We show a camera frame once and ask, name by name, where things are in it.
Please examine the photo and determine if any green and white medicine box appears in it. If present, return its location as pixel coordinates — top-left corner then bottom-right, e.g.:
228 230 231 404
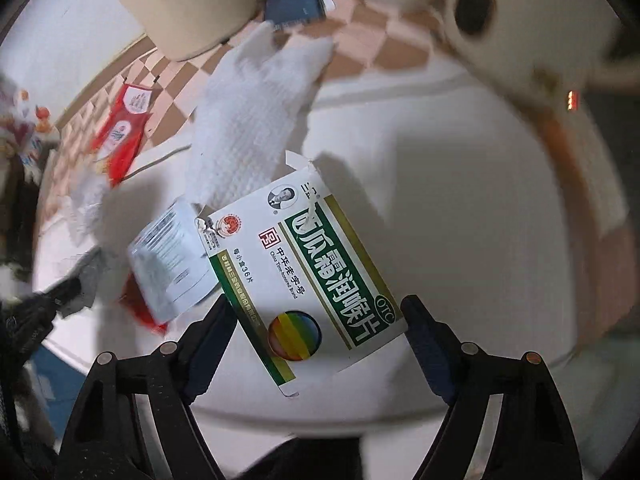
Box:
196 151 410 400

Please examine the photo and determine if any small red wrapper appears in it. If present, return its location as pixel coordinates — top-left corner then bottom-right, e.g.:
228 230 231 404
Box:
117 277 168 336

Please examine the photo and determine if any red snack wrapper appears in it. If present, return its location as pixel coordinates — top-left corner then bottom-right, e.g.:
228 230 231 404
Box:
90 82 155 187

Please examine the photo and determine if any crumpled clear plastic wrap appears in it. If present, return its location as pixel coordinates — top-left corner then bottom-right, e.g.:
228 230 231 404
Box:
62 167 113 246

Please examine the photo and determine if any white toilet paper roll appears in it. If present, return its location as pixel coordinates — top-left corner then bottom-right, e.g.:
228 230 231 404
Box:
440 0 626 103

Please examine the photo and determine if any beige paper roll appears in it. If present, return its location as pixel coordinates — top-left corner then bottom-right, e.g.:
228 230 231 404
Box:
102 0 258 62

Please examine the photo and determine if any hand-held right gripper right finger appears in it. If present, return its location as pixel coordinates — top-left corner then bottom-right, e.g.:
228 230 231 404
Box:
400 294 584 480

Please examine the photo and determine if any white paper towel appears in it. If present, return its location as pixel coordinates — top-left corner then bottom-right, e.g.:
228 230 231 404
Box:
184 21 335 207

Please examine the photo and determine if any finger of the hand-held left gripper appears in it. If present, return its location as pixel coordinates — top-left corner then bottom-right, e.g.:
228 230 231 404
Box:
30 247 118 321

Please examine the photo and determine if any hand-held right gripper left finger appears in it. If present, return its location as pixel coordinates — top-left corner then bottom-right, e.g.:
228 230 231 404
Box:
55 298 239 480

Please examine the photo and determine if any dark blue packet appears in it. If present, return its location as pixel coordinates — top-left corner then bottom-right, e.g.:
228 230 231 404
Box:
263 0 337 32

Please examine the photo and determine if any white printed sachet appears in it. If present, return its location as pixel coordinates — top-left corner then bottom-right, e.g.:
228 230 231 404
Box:
127 200 222 325

